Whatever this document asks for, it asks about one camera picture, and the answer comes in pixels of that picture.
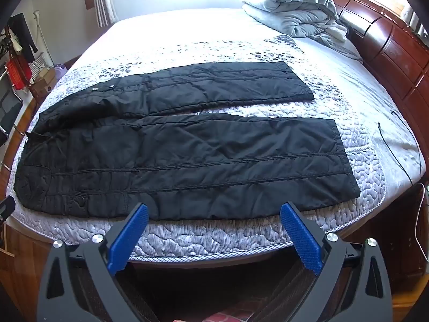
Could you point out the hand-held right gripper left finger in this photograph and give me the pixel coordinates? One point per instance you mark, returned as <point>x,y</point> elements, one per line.
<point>129,238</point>

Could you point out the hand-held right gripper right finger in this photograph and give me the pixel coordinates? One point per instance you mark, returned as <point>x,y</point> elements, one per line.
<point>300,238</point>

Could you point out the black jacket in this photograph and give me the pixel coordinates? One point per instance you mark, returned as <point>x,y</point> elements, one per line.
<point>187,161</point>

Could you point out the grey quilted mattress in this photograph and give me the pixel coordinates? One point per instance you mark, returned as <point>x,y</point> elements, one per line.
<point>207,234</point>

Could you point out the black metal chair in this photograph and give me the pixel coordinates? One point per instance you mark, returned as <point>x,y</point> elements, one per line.
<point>10,110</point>

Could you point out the red patterned cloth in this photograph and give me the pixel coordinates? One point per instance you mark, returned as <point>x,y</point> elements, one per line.
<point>231,312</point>

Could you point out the cardboard box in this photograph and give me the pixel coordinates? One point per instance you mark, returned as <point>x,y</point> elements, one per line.
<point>45,84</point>

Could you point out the red bag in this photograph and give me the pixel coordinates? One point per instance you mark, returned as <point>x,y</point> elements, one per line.
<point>18,73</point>

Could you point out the pale purple container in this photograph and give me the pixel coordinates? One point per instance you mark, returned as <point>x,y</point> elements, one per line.
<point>61,71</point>

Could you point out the pale bed sheet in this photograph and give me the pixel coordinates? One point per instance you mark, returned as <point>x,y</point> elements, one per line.
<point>362,84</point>

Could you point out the hanging black garment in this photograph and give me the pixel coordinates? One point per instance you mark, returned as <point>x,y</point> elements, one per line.
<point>23,33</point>

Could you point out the dark wooden headboard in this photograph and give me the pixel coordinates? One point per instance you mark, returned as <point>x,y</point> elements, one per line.
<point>392,47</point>

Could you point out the stack of light blue pillows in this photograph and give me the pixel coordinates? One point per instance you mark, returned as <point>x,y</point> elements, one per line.
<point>295,10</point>

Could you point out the white curtain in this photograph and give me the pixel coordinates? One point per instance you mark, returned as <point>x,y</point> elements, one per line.
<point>104,0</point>

